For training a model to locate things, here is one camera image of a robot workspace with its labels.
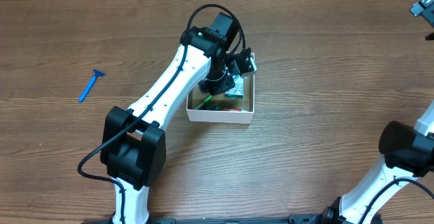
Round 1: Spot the green white toothbrush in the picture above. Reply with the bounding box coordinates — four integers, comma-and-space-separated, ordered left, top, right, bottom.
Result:
195, 95, 212, 110

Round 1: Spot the green white soap pack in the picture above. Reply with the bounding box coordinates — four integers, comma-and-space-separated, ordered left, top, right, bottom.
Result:
224, 75, 244, 99

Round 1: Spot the red green toothpaste tube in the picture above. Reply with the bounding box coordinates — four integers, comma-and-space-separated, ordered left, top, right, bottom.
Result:
205, 105, 243, 112

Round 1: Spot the blue disposable razor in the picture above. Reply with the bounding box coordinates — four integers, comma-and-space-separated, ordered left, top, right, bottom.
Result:
78, 69, 105, 103

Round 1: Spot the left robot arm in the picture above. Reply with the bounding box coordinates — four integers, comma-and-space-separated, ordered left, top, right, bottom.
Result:
100, 12, 241, 223

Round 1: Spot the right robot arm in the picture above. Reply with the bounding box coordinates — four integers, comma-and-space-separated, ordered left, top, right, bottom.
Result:
309, 104, 433, 224

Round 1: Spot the white cardboard box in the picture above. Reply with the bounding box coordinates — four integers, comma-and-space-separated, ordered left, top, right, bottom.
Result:
186, 75, 255, 124

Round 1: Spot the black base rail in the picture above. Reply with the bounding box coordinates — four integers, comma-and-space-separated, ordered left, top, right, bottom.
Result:
81, 213, 384, 224

